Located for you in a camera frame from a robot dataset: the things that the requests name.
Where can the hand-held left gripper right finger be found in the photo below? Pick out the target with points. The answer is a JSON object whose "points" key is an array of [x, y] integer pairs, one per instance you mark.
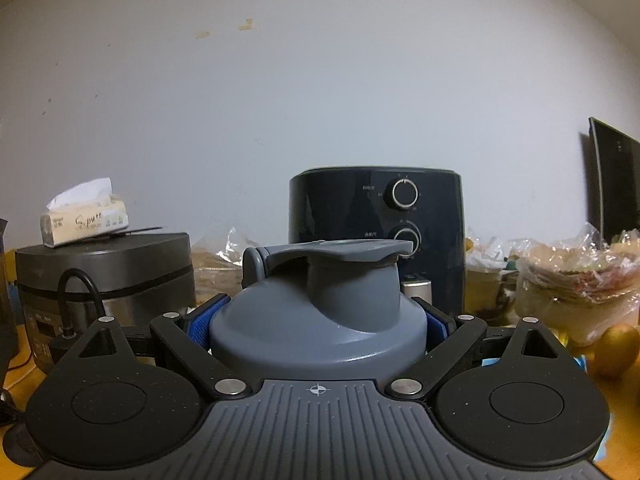
{"points": [[436, 325]]}

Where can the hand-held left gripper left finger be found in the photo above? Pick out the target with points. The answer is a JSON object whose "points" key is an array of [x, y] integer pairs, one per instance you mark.
{"points": [[200, 325]]}

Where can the shaker bottle with grey lid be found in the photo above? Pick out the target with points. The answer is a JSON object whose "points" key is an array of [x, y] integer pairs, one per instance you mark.
{"points": [[320, 340]]}

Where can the crumpled bag with brown paper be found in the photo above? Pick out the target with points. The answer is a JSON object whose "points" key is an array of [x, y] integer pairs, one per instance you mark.
{"points": [[220, 270]]}

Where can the grey rice cooker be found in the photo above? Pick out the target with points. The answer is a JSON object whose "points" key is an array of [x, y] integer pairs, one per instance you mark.
{"points": [[125, 270]]}

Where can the clear plastic food bag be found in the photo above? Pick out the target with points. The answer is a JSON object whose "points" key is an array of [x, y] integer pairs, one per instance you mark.
{"points": [[575, 285]]}

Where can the dark blue air fryer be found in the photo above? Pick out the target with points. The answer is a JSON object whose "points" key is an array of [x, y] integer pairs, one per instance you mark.
{"points": [[340, 210]]}

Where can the white tissue pack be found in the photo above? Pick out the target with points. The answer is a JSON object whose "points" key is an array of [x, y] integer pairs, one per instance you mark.
{"points": [[85, 220]]}

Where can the orange citrus fruit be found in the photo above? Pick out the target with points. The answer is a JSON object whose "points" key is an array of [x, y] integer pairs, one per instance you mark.
{"points": [[617, 352]]}

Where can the black phone stand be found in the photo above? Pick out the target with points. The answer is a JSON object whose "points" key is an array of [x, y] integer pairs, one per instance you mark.
{"points": [[20, 442]]}

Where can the black television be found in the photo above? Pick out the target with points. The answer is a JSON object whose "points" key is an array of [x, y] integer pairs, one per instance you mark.
{"points": [[620, 185]]}

